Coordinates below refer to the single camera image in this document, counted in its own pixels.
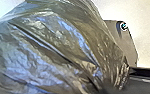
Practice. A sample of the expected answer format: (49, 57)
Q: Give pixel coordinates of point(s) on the round base sensor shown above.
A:
(123, 26)

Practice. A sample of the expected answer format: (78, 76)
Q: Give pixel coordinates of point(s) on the grey plastic trash bag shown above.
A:
(51, 50)

